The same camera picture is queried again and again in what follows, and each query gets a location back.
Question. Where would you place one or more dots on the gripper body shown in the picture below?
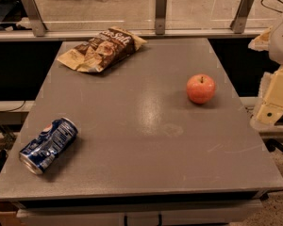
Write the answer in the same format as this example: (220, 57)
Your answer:
(282, 42)

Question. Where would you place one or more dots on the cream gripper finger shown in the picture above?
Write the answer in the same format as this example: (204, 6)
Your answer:
(261, 42)

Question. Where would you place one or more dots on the brown chip bag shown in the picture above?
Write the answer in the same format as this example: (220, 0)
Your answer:
(106, 48)

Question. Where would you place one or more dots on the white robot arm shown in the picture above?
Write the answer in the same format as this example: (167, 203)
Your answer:
(275, 51)

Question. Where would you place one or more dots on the red apple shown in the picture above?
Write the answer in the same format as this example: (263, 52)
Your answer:
(200, 88)

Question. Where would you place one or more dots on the crushed blue soda can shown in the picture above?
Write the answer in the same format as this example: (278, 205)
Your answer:
(52, 141)

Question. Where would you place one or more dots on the cardboard box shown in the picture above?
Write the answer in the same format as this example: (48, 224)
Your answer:
(8, 215)

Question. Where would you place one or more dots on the right metal bracket post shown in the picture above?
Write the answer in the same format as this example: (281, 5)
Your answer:
(239, 22)

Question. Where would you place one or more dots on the metal bracket post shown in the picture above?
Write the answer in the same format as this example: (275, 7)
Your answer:
(160, 16)
(239, 22)
(32, 12)

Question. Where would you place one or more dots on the middle metal bracket post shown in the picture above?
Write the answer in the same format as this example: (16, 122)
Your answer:
(160, 16)

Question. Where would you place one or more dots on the left metal bracket post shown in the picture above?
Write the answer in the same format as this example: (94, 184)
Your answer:
(32, 12)

